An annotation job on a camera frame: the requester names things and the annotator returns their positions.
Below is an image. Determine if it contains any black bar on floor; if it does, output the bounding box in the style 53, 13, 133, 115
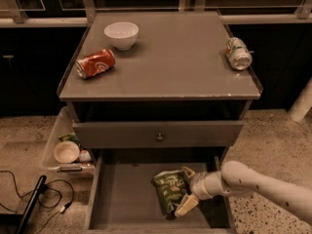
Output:
15, 175, 47, 234

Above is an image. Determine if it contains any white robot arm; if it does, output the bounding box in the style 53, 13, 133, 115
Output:
175, 160, 312, 225

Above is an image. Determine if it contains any small white bowl in bin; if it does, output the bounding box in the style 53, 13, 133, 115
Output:
54, 141, 80, 164

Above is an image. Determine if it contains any black cable on floor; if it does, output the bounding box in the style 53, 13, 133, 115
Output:
0, 170, 76, 234

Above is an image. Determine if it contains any grey drawer cabinet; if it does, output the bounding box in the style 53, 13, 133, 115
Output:
58, 12, 261, 165

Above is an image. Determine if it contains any red soda can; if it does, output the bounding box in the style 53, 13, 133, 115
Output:
75, 49, 115, 79

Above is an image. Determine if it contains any small red white item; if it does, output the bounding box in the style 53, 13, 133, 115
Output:
79, 150, 92, 163

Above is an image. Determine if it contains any green jalapeno chip bag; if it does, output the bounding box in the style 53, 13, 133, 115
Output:
151, 170, 187, 219

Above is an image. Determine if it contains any green snack bag in bin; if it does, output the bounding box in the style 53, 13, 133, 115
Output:
58, 133, 81, 146

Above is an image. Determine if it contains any open grey lower drawer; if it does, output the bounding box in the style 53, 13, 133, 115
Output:
83, 148, 237, 234

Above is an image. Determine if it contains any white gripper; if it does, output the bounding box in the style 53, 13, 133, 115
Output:
175, 166, 213, 217

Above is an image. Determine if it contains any closed grey upper drawer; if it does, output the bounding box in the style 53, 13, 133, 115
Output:
72, 121, 243, 148

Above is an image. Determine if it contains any round brass drawer knob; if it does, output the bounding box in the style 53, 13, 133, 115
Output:
156, 133, 164, 142

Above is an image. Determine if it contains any clear plastic storage bin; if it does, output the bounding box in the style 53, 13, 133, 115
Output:
40, 106, 95, 176

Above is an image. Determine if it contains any white ceramic bowl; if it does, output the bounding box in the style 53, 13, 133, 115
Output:
104, 21, 139, 51

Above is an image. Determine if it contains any metal window railing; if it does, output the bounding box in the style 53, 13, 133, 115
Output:
0, 0, 312, 27

